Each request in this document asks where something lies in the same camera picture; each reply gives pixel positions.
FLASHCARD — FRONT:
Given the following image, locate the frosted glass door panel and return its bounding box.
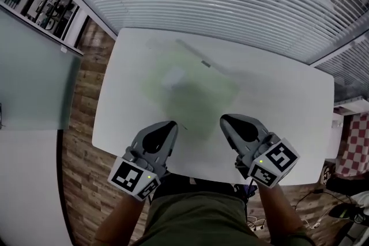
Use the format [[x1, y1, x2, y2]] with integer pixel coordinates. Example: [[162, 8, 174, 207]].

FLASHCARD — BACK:
[[0, 5, 85, 132]]

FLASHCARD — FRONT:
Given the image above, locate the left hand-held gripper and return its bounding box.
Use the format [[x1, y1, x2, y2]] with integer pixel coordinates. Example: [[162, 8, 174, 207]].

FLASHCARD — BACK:
[[107, 120, 179, 202]]

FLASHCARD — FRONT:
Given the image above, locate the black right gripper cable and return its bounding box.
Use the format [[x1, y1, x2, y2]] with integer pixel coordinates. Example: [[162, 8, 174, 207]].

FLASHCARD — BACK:
[[243, 178, 255, 225]]

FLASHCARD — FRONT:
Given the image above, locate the white floor cable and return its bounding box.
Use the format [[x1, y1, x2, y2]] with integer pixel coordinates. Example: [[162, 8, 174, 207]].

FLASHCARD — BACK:
[[301, 211, 329, 230]]

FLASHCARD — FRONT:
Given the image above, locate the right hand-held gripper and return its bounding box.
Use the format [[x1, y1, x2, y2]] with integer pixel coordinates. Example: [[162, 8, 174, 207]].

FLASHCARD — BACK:
[[219, 113, 300, 190]]

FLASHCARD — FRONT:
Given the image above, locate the person's left forearm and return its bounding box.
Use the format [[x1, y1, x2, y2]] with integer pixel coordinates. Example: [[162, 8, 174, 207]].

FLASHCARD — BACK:
[[94, 190, 151, 246]]

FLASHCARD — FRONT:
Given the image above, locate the light green cloth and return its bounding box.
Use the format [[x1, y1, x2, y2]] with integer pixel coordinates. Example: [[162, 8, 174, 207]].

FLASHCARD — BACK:
[[140, 39, 240, 141]]

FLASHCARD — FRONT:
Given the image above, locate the round white table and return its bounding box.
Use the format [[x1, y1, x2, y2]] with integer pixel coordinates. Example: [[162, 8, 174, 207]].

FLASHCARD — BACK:
[[91, 27, 340, 186]]

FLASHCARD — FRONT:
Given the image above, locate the olive green shirt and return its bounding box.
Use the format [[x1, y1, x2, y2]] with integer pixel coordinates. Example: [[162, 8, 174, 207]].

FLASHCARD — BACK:
[[138, 191, 315, 246]]

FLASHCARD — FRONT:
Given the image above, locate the red white checkered cloth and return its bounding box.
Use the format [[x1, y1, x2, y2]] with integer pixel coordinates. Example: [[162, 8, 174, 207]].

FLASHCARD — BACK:
[[336, 113, 369, 180]]

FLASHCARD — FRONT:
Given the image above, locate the person's right forearm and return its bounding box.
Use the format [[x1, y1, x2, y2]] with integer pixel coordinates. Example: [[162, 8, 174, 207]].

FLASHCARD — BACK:
[[255, 183, 307, 240]]

